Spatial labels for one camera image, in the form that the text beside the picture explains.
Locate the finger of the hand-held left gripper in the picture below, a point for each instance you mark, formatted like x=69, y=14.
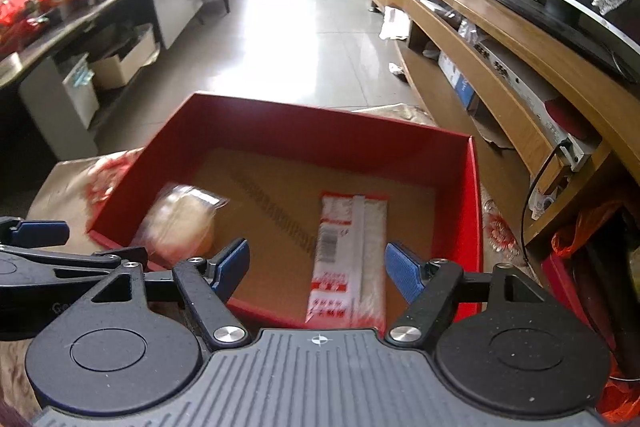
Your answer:
x=37, y=232
x=65, y=262

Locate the round bread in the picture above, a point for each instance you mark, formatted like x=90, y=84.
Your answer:
x=180, y=222

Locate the wooden TV stand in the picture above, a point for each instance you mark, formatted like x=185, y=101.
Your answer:
x=500, y=17

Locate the silver media player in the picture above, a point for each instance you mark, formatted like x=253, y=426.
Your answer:
x=520, y=87

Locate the red snack bag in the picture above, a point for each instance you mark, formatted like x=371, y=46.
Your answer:
x=20, y=12

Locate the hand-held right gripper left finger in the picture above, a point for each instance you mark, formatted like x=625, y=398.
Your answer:
x=232, y=264

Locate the red cardboard box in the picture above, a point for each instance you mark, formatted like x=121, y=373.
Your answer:
x=300, y=132

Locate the dark long low table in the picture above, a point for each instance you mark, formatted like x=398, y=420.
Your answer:
x=75, y=24

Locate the white box with blue print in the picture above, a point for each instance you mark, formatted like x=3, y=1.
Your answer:
x=82, y=102

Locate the long white red-label packet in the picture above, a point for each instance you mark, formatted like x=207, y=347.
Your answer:
x=335, y=247

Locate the white plastic bag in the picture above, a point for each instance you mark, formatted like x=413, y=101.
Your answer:
x=395, y=24

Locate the red flat box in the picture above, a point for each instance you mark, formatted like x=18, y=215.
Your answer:
x=560, y=277

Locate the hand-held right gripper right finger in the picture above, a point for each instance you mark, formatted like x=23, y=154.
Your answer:
x=402, y=272

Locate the red flat case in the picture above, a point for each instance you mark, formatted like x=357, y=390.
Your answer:
x=570, y=117

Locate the orange plastic bag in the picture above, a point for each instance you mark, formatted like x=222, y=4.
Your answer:
x=570, y=242

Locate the beige storage box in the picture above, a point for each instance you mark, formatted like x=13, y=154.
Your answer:
x=120, y=67

